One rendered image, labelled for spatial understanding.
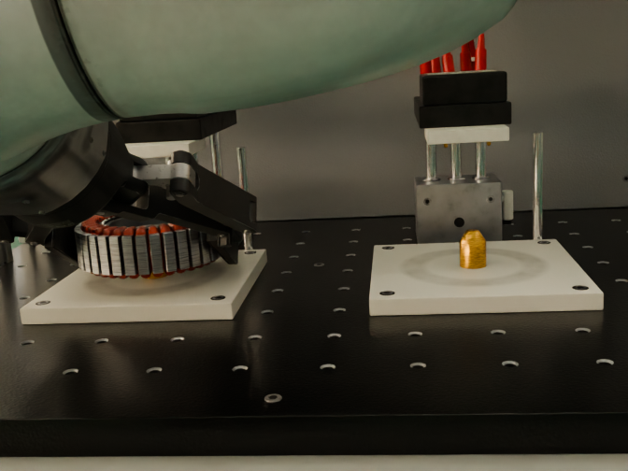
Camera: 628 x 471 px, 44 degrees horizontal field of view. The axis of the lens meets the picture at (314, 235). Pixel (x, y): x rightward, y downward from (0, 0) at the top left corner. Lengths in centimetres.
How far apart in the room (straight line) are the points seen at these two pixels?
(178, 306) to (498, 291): 21
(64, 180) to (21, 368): 15
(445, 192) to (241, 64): 46
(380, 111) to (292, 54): 56
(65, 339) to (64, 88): 28
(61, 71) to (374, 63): 10
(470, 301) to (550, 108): 36
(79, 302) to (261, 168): 33
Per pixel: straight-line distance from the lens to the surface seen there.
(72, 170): 39
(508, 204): 72
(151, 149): 62
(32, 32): 27
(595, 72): 84
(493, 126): 61
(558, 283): 55
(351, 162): 83
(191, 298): 55
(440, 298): 52
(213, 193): 49
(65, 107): 29
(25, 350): 53
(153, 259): 56
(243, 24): 25
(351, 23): 25
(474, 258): 58
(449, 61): 69
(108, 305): 56
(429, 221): 70
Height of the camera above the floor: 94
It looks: 13 degrees down
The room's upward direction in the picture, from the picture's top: 3 degrees counter-clockwise
